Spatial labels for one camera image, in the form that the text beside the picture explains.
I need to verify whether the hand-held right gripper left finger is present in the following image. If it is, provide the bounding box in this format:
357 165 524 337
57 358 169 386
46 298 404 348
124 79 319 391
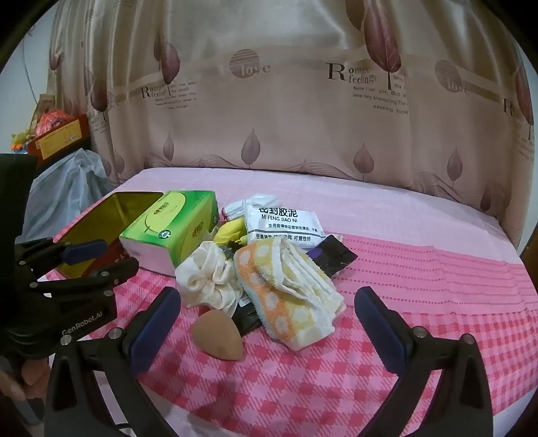
44 287 182 437

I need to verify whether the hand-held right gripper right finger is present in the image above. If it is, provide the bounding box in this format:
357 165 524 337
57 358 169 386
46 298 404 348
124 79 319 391
354 287 494 437

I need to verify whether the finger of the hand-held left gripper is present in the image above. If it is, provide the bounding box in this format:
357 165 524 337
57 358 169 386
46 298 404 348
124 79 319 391
29 257 140 300
14 239 109 270

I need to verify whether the gold metal tin box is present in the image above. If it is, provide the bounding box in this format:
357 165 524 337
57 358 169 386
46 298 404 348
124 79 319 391
54 192 164 279

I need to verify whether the beige makeup sponge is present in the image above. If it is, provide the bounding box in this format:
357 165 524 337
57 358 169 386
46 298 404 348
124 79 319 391
193 310 245 362

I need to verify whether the cream fabric scrunchie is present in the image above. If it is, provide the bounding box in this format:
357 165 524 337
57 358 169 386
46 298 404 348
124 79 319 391
175 241 242 318

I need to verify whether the black and blue foil packet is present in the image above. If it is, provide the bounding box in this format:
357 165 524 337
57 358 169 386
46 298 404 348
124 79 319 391
303 234 359 278

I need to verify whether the orange yellow dotted towel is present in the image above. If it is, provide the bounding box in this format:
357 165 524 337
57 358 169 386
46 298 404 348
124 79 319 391
233 241 347 351

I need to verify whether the person's left hand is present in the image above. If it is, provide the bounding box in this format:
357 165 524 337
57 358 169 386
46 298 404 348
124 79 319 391
0 355 51 404

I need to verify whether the pink checked blanket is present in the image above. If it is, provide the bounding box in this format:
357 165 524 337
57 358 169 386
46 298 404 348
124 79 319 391
38 233 538 437

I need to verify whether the pale blue plastic cover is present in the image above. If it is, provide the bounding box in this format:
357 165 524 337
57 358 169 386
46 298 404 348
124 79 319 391
19 148 114 242

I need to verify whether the green tissue box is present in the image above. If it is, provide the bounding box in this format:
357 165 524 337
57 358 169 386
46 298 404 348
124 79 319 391
119 190 218 270

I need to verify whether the black plastic packet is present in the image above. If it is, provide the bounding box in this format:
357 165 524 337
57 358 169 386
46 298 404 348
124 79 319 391
235 294 270 337

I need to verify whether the orange box with yellow label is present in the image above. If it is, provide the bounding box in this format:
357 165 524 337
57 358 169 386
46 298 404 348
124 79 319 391
27 113 91 162

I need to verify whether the yellow cloth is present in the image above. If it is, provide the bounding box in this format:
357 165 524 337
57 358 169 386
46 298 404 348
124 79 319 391
212 218 248 248

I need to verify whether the white knit glove red cuff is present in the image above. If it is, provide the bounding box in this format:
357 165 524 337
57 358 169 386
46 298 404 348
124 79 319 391
222 193 274 221

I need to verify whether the red plastic bag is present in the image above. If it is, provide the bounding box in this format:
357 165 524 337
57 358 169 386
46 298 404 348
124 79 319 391
36 109 70 135

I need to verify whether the pale pink bed sheet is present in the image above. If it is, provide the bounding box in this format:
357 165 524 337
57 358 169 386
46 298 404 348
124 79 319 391
54 168 517 263

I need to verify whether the white printed clay packet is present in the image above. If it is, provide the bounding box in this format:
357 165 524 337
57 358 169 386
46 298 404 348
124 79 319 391
244 203 324 248

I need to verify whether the beige leaf print curtain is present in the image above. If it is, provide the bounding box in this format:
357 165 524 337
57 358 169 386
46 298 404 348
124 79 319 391
48 0 534 248

